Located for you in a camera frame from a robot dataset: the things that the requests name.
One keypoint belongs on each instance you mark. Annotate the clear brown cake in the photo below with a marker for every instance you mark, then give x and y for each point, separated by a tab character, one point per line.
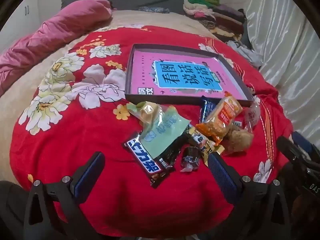
237	140

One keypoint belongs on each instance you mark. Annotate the dark blue snack bar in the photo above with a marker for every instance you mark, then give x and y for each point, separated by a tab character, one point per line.
207	106

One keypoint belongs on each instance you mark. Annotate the white satin curtain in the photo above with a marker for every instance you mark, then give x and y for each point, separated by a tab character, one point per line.
280	32

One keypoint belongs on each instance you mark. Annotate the pink book with blue title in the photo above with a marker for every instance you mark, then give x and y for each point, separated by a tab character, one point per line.
185	76

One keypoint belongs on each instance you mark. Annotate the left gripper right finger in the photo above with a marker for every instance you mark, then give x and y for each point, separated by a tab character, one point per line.
259	210

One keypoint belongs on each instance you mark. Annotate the grey crumpled clothes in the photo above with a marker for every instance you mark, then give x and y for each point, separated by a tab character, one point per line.
254	58

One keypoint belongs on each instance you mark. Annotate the orange biscuit packet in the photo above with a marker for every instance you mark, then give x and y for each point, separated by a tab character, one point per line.
219	121

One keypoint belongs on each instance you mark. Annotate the Snickers chocolate bar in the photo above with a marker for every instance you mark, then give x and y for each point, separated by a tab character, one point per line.
156	169

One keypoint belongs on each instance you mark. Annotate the stack of folded clothes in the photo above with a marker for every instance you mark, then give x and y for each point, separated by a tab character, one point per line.
224	22

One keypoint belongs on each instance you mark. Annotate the white wardrobe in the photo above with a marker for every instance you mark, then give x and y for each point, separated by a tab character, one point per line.
23	21

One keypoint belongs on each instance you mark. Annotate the black candy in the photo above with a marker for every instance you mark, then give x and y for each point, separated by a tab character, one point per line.
191	157

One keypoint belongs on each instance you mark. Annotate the pink quilt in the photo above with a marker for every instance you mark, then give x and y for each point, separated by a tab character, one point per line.
70	23

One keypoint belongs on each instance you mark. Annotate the clear small pastry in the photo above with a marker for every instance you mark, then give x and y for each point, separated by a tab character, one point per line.
252	116

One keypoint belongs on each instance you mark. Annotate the light green snack packet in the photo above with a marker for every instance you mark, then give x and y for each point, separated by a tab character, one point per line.
162	125

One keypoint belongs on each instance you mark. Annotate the blue patterned cloth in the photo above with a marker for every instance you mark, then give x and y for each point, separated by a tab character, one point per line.
160	10

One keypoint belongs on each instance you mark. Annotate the red floral blanket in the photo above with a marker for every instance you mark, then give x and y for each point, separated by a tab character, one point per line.
55	135

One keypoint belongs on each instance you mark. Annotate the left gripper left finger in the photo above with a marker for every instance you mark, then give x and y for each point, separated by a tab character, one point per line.
53	210

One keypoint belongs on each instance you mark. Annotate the yellow snack packet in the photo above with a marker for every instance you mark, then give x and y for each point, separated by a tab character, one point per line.
205	145

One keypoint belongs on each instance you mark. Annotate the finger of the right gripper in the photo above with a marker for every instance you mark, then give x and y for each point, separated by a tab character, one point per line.
292	152
303	143

